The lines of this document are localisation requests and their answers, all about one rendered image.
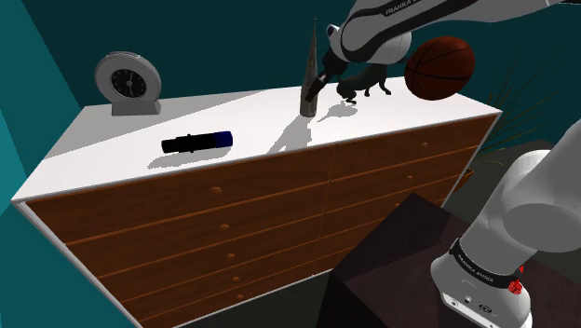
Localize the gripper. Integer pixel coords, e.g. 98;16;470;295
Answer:
304;48;349;103

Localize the grey cone-shaped vase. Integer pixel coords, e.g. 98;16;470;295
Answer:
299;18;319;118

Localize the black cat figure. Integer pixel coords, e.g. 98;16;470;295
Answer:
336;63;393;105

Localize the brown basketball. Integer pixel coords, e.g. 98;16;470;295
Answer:
403;35;477;102

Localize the black and blue flashlight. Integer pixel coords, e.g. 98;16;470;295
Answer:
160;130;235;155

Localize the wooden chest of drawers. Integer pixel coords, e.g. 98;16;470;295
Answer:
10;75;503;328

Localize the grey table clock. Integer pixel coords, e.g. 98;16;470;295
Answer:
94;50;163;117

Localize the potted plant with thin leaves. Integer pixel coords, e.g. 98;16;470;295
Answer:
453;45;569;194

